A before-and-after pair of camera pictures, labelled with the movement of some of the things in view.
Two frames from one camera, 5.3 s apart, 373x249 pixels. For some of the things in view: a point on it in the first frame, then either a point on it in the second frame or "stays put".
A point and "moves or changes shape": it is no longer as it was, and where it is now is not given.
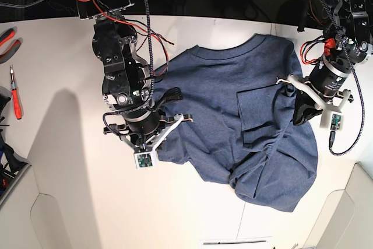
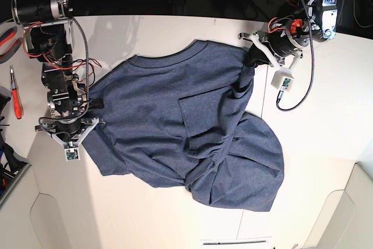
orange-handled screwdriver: [15, 95] stays put
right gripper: [322, 88] → [283, 46]
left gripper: [148, 134] → [71, 133]
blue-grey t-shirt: [240, 128] moves or changes shape
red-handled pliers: [13, 47] stays put
